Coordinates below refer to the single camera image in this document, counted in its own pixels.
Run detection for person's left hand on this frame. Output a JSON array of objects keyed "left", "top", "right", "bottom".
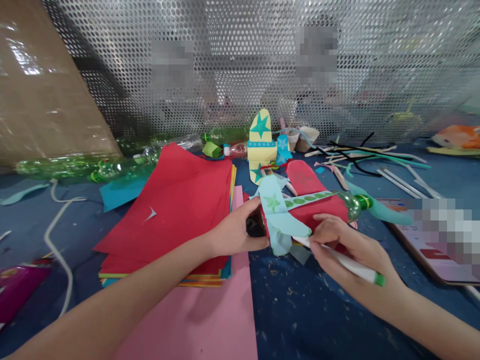
[{"left": 208, "top": 196, "right": 271, "bottom": 260}]

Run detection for person's right hand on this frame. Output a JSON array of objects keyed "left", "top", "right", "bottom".
[{"left": 310, "top": 213, "right": 397, "bottom": 298}]

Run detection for person's left thumb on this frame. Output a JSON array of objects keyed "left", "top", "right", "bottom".
[{"left": 234, "top": 196, "right": 262, "bottom": 223}]

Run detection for person's right thumb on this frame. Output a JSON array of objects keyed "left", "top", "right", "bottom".
[{"left": 310, "top": 241, "right": 340, "bottom": 272}]

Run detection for person's right index finger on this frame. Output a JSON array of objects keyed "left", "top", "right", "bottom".
[{"left": 312, "top": 213, "right": 353, "bottom": 240}]

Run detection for person's left fingers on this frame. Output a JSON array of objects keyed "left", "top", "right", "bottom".
[{"left": 244, "top": 233, "right": 271, "bottom": 256}]

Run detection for red paper bottle plane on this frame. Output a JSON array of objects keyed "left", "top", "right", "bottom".
[{"left": 245, "top": 159, "right": 414, "bottom": 260}]

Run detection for white marker with green cap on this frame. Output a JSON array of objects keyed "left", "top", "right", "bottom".
[{"left": 292, "top": 235, "right": 386, "bottom": 288}]

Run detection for small bottle with white cap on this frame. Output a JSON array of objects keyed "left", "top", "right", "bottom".
[{"left": 223, "top": 143, "right": 249, "bottom": 159}]

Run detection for yellow paper plane with stars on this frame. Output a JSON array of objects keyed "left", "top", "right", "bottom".
[{"left": 245, "top": 108, "right": 294, "bottom": 185}]

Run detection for green paper roll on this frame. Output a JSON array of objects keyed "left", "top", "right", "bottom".
[{"left": 201, "top": 141, "right": 224, "bottom": 161}]

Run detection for pile of straws and pipe cleaners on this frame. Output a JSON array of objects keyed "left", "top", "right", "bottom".
[{"left": 303, "top": 131, "right": 444, "bottom": 200}]

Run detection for stack of coloured paper sheets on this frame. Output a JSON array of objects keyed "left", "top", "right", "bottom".
[{"left": 92, "top": 141, "right": 245, "bottom": 289}]

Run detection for green plastic bottle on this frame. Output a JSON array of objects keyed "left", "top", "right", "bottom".
[
  {"left": 15, "top": 156, "right": 99, "bottom": 182},
  {"left": 202, "top": 126, "right": 256, "bottom": 146},
  {"left": 87, "top": 154, "right": 152, "bottom": 185}
]

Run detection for smartphone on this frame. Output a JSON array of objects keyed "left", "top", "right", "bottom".
[{"left": 374, "top": 197, "right": 480, "bottom": 288}]

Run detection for brown paper cup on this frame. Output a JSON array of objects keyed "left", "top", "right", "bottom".
[{"left": 293, "top": 126, "right": 321, "bottom": 153}]

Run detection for pink paper sheet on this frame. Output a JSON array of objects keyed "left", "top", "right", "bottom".
[{"left": 111, "top": 185, "right": 260, "bottom": 360}]

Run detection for clear plastic bottle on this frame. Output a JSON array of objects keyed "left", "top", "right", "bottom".
[{"left": 131, "top": 134, "right": 205, "bottom": 166}]

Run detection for teal paper sheet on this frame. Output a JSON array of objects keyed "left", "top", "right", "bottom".
[{"left": 98, "top": 173, "right": 148, "bottom": 213}]

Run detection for perforated metal screen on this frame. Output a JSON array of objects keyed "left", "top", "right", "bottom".
[{"left": 41, "top": 0, "right": 480, "bottom": 145}]

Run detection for orange plush toy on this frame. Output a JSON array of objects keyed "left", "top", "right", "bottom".
[{"left": 430, "top": 124, "right": 480, "bottom": 152}]

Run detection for light blue paper scrap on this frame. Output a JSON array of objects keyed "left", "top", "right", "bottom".
[{"left": 0, "top": 182, "right": 50, "bottom": 207}]

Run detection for cardboard box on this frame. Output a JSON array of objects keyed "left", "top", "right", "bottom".
[{"left": 0, "top": 0, "right": 125, "bottom": 170}]

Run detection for magenta packet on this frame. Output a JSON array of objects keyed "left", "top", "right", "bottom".
[{"left": 0, "top": 257, "right": 54, "bottom": 332}]

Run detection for white cord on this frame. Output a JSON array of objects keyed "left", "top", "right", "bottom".
[{"left": 44, "top": 179, "right": 89, "bottom": 320}]

